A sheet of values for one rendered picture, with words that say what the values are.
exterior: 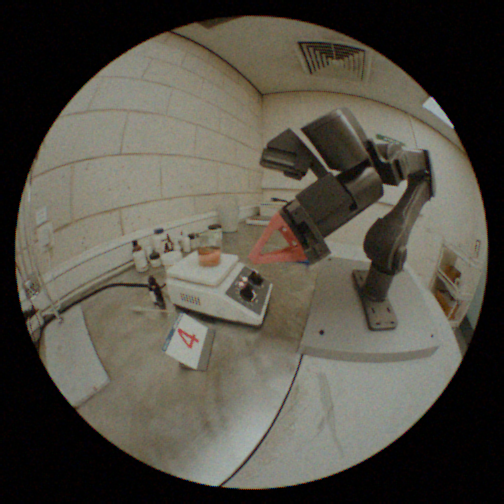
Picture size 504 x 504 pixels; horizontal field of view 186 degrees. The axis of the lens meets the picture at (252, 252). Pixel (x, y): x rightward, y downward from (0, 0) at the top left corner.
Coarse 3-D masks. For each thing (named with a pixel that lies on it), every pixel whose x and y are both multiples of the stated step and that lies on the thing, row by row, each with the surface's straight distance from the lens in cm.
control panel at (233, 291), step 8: (240, 272) 34; (248, 272) 35; (240, 280) 32; (248, 280) 33; (264, 280) 36; (232, 288) 29; (240, 288) 30; (256, 288) 33; (264, 288) 34; (232, 296) 28; (240, 296) 29; (256, 296) 31; (264, 296) 32; (248, 304) 29; (256, 304) 30; (256, 312) 28
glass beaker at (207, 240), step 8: (208, 224) 33; (216, 224) 32; (200, 232) 33; (208, 232) 33; (216, 232) 29; (200, 240) 29; (208, 240) 29; (216, 240) 29; (200, 248) 30; (208, 248) 29; (216, 248) 30; (200, 256) 30; (208, 256) 30; (216, 256) 30; (200, 264) 31; (208, 264) 30; (216, 264) 31
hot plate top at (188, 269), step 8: (192, 256) 38; (224, 256) 36; (232, 256) 36; (176, 264) 35; (184, 264) 35; (192, 264) 34; (224, 264) 32; (232, 264) 33; (168, 272) 33; (176, 272) 32; (184, 272) 31; (192, 272) 31; (200, 272) 30; (208, 272) 30; (216, 272) 30; (224, 272) 30; (192, 280) 29; (200, 280) 28; (208, 280) 27; (216, 280) 27
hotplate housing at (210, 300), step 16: (176, 288) 33; (192, 288) 30; (208, 288) 29; (224, 288) 29; (176, 304) 37; (192, 304) 32; (208, 304) 30; (224, 304) 28; (240, 304) 28; (240, 320) 29; (256, 320) 28
